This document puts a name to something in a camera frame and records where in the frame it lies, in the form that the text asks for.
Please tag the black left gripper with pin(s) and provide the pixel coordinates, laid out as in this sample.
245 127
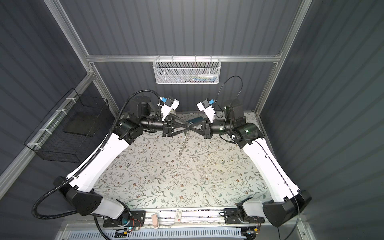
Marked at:
168 129

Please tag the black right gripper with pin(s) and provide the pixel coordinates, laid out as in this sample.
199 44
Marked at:
207 134

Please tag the silver metal carabiner key holder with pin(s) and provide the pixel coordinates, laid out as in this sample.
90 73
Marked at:
184 144

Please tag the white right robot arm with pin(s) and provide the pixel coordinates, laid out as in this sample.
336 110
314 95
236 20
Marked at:
288 201

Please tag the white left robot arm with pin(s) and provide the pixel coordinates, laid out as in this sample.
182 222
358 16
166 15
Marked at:
78 186

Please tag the teal stapler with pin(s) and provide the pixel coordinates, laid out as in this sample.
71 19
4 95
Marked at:
195 120

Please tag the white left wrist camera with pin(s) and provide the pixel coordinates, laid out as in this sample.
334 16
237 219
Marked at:
167 105

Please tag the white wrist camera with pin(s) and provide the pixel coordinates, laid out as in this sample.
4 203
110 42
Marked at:
167 105
207 106

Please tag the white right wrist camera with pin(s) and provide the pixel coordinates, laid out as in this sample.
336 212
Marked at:
207 106

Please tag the white wire mesh basket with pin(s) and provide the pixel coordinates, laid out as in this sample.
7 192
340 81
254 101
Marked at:
187 73

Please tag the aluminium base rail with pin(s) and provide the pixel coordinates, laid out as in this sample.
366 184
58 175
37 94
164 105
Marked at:
168 218

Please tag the black wire wall basket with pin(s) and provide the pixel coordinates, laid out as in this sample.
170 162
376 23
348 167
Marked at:
74 129

